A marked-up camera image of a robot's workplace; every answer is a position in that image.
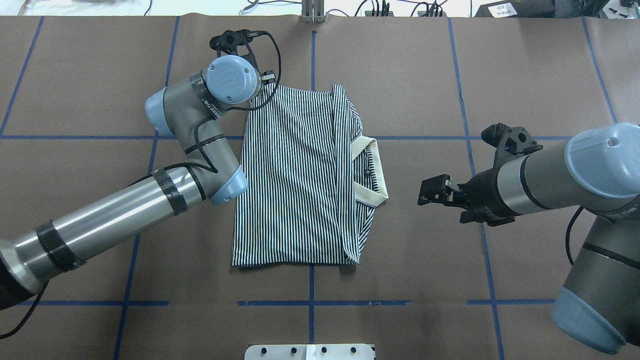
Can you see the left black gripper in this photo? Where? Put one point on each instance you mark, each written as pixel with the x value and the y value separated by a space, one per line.
pixel 268 77

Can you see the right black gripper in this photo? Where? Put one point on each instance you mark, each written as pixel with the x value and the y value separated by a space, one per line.
pixel 484 195

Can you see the blue white striped polo shirt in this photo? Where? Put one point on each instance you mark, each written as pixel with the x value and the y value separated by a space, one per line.
pixel 314 181

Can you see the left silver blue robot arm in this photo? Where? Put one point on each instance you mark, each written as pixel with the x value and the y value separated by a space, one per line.
pixel 188 110

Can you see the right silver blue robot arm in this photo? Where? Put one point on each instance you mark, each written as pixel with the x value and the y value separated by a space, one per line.
pixel 596 171

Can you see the black box with label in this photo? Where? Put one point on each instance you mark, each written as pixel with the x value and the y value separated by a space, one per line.
pixel 516 9

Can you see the aluminium frame post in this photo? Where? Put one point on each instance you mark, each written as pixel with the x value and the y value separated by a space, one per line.
pixel 313 11

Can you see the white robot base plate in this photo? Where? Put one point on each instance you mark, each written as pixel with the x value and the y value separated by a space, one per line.
pixel 331 351

